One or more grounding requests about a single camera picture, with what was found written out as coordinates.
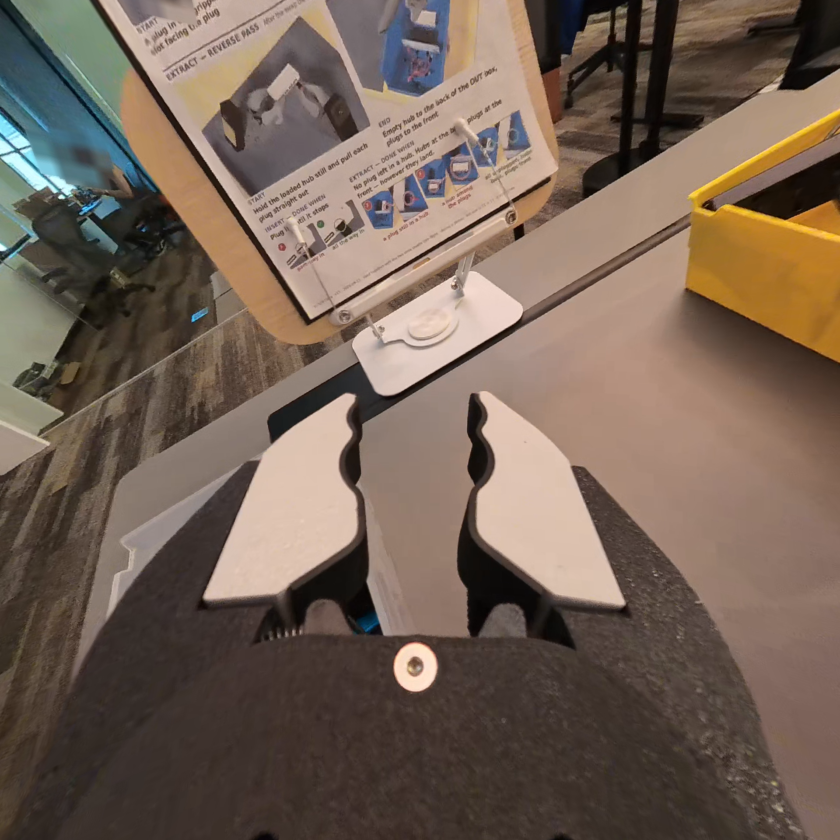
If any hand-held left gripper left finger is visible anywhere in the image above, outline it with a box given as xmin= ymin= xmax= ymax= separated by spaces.
xmin=200 ymin=392 xmax=370 ymax=639

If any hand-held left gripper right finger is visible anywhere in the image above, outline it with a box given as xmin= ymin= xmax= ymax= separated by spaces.
xmin=457 ymin=389 xmax=630 ymax=641

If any clear plastic bin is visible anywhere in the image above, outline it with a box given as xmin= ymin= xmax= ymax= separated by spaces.
xmin=103 ymin=460 xmax=410 ymax=639

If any yellow plastic bin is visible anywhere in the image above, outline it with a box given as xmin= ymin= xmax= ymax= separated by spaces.
xmin=684 ymin=109 xmax=840 ymax=364

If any dark flat desk mat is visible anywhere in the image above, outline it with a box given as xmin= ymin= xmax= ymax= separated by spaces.
xmin=267 ymin=378 xmax=397 ymax=443

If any instruction poster board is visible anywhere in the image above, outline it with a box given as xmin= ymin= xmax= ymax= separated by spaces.
xmin=92 ymin=0 xmax=561 ymax=347

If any black stand pole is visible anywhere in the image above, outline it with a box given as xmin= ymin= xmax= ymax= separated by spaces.
xmin=582 ymin=0 xmax=706 ymax=199

